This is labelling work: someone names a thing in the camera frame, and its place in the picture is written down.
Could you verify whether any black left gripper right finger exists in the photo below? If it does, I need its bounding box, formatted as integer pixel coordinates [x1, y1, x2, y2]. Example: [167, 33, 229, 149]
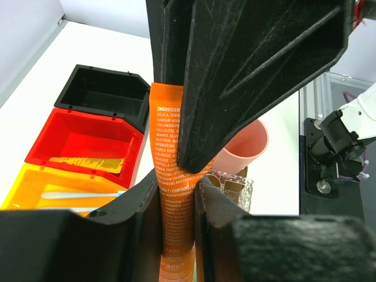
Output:
[194, 178, 375, 281]

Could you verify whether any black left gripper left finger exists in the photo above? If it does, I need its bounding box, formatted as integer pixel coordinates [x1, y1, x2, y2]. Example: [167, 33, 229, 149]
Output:
[1, 171, 162, 281]

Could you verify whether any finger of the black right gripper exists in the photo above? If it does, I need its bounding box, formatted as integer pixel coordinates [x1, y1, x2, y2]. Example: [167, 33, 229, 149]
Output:
[146, 0, 194, 86]
[177, 1, 354, 173]

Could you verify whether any clear textured glass holder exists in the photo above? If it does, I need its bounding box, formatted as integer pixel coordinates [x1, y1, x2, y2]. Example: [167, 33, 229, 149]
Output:
[207, 170, 253, 213]

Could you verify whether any orange toothpaste tube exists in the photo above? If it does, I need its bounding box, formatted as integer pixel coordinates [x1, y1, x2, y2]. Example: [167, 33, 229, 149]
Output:
[149, 83, 211, 281]

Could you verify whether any yellow toothpaste tube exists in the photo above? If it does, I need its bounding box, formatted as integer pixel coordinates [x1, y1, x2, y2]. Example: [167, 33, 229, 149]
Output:
[49, 157, 125, 173]

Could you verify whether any pink cup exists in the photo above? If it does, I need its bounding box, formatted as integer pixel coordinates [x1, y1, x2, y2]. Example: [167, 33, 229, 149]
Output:
[211, 120, 268, 174]

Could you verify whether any brown oval wooden tray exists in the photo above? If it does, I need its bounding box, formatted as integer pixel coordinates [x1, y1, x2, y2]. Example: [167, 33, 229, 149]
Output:
[241, 166, 248, 178]

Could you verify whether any red toothpaste bin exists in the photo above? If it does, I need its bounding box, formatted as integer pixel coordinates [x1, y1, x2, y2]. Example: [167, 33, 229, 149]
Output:
[25, 108, 144, 188]

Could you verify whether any black bin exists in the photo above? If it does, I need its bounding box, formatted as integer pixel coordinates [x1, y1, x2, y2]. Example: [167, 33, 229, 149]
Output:
[53, 64, 152, 133]

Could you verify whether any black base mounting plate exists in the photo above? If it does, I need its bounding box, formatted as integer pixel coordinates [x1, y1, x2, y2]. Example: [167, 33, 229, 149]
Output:
[299, 118, 365, 221]

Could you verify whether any yellow bin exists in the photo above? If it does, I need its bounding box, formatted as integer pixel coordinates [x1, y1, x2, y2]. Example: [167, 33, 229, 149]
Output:
[1, 164, 127, 210]

